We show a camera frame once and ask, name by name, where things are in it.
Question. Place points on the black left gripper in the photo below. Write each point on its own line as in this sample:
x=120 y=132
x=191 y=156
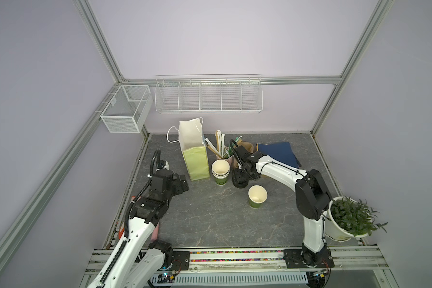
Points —
x=179 y=189

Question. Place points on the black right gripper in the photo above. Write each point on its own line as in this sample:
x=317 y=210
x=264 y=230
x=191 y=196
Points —
x=236 y=173

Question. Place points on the brown pulp cup carrier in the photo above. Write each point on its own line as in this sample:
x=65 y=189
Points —
x=248 y=146

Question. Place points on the green paper coffee cup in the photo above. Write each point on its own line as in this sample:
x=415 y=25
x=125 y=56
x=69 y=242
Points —
x=257 y=195

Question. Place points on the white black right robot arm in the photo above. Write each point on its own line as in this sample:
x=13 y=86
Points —
x=312 y=199

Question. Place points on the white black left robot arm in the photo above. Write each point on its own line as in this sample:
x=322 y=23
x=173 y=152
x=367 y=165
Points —
x=143 y=215

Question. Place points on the pink straw holder cup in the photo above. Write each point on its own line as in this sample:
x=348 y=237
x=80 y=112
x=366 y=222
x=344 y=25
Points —
x=229 y=160

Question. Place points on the green wrapped straw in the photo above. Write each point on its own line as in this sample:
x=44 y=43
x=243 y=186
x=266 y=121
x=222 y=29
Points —
x=235 y=141

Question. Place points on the stack of paper cups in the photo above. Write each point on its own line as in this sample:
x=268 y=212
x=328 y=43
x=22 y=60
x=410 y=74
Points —
x=221 y=171

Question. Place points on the brown wrapped straw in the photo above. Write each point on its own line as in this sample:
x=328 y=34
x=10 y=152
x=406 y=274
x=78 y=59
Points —
x=211 y=147

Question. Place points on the white wrapped straw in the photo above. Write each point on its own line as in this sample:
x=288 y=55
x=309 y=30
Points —
x=221 y=146

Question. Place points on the illustrated paper bag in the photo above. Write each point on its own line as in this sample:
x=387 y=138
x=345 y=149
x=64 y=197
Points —
x=192 y=144

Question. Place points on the red white glove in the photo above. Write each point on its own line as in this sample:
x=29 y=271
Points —
x=132 y=230

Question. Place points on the small white mesh basket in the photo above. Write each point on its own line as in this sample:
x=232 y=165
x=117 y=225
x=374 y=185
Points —
x=128 y=109

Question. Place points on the potted green plant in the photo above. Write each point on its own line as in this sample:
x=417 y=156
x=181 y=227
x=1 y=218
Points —
x=348 y=218

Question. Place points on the long white wire shelf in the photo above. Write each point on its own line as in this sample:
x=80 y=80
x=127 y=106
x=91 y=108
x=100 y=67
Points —
x=209 y=93

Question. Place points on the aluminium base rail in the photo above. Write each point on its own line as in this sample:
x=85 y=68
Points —
x=225 y=267

